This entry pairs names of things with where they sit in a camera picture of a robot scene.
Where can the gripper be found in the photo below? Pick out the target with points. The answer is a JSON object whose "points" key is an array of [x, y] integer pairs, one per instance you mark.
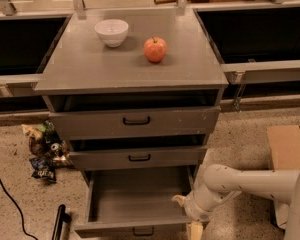
{"points": [[192, 206]]}

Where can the grey bottom drawer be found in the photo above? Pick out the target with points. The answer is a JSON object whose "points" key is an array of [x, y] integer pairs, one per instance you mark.
{"points": [[136, 201]]}

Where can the grey drawer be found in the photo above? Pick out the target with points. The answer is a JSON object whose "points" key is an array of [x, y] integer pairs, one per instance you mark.
{"points": [[136, 201], [137, 158], [111, 124]]}

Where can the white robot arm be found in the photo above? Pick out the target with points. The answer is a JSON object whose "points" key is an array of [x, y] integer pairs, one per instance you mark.
{"points": [[222, 183]]}

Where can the grey middle drawer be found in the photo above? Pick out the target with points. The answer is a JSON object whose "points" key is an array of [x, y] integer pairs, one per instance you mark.
{"points": [[137, 158]]}

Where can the grey top drawer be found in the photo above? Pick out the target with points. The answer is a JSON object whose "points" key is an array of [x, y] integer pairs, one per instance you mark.
{"points": [[111, 124]]}

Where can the grey drawer cabinet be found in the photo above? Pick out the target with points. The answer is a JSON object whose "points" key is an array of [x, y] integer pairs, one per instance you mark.
{"points": [[84, 74]]}

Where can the cardboard box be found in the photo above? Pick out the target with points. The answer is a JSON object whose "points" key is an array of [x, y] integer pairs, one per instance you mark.
{"points": [[284, 144]]}

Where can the blue snack bag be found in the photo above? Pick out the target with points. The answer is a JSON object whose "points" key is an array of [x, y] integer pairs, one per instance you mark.
{"points": [[43, 169]]}

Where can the green snack bag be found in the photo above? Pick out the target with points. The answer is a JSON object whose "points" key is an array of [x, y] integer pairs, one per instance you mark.
{"points": [[49, 132]]}

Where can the red apple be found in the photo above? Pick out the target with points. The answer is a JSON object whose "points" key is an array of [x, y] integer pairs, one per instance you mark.
{"points": [[155, 49]]}

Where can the brown snack bag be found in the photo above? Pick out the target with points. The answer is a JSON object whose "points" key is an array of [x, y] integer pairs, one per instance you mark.
{"points": [[36, 140]]}

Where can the white ceramic bowl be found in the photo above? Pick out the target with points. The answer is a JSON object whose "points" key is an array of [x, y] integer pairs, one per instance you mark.
{"points": [[112, 31]]}

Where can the wooden stick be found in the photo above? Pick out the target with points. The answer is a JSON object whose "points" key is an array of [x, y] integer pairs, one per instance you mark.
{"points": [[158, 2]]}

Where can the right grey counter frame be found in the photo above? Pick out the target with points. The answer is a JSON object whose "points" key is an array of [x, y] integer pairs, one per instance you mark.
{"points": [[258, 48]]}

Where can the grey counter frame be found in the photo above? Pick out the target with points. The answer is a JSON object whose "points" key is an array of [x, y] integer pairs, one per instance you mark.
{"points": [[26, 45], [258, 48]]}

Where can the left grey counter frame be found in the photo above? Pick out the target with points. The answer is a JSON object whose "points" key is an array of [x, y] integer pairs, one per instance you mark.
{"points": [[26, 45]]}

